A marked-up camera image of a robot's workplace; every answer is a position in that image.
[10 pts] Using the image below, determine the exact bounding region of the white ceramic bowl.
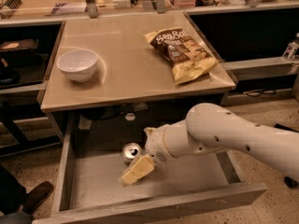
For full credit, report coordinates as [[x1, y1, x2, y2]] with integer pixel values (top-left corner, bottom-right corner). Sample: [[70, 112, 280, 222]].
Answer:
[[56, 49, 98, 82]]

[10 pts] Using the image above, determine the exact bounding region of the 7up soda can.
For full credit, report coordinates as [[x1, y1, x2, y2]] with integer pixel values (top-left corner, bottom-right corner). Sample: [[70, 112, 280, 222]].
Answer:
[[122, 143, 142, 165]]

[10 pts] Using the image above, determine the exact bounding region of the black office chair base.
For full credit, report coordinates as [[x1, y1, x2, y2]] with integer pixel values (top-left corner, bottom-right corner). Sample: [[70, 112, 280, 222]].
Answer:
[[275, 124, 299, 189]]

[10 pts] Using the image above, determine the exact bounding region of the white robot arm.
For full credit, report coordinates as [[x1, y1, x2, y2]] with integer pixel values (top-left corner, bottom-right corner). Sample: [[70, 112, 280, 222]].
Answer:
[[120, 103, 299, 186]]

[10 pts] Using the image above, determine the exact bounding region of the open grey wooden drawer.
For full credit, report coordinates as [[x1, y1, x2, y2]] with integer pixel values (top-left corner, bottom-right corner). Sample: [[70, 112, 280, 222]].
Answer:
[[35, 105, 266, 224]]

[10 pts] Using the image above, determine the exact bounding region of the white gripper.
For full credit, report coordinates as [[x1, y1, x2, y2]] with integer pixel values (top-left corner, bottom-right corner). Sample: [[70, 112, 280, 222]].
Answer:
[[120, 125, 175, 186]]

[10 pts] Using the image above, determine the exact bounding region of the sea salt chip bag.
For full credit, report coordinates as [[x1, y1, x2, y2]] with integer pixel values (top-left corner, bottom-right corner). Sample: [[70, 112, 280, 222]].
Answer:
[[144, 27, 219, 85]]

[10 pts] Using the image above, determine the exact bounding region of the brown leather shoe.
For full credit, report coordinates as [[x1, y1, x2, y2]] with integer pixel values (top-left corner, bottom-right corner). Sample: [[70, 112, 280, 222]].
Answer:
[[22, 181, 53, 215]]

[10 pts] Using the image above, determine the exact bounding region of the black spiral whisk tool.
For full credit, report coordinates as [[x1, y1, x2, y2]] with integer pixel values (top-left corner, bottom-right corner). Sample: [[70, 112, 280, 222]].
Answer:
[[0, 0, 21, 19]]

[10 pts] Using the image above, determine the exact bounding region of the grey counter cabinet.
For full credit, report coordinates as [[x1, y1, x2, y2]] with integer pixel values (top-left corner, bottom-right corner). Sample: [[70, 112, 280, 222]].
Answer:
[[41, 12, 235, 138]]

